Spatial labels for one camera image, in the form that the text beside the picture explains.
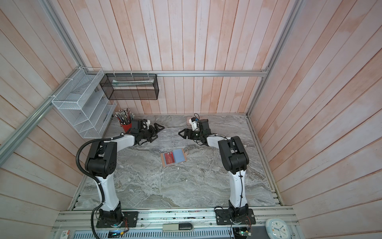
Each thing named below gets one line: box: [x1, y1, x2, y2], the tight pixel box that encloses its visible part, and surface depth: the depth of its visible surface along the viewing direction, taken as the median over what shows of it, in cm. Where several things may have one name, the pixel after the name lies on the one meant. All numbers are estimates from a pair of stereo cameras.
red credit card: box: [164, 151, 176, 165], surface depth 97 cm
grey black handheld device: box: [162, 223, 194, 233], surface depth 71 cm
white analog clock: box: [265, 218, 292, 239], surface depth 70 cm
